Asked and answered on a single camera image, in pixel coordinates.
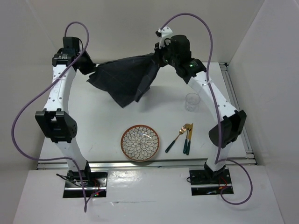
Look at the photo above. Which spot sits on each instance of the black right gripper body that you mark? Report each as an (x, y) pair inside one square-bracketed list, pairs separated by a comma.
[(165, 56)]

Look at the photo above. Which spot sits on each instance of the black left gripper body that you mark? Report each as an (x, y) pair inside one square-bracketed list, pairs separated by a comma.
[(86, 64)]

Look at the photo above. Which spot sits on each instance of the dark grey checked cloth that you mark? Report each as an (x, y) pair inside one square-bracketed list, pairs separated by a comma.
[(126, 80)]

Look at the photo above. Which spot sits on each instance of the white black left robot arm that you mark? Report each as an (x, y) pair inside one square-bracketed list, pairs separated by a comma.
[(54, 120)]

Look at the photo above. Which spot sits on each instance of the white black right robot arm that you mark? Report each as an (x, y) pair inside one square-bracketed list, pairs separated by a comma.
[(228, 122)]

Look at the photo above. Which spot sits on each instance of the clear drinking glass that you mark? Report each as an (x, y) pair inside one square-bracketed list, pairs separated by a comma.
[(192, 101)]

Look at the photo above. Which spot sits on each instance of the floral patterned plate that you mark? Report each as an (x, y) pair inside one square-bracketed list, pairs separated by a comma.
[(140, 143)]

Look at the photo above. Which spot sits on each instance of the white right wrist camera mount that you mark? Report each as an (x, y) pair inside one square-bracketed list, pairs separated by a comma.
[(163, 33)]

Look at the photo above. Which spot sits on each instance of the gold fork green handle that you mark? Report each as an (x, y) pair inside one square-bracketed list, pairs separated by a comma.
[(186, 139)]

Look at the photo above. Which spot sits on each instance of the gold spoon green handle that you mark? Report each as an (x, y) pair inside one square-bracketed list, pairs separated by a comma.
[(181, 132)]

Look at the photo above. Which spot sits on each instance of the gold knife green handle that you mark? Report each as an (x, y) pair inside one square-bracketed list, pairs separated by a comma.
[(189, 139)]

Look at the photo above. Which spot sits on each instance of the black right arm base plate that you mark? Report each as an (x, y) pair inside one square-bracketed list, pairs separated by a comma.
[(201, 185)]

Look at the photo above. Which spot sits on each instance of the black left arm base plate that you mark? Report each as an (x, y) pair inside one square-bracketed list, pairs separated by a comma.
[(96, 186)]

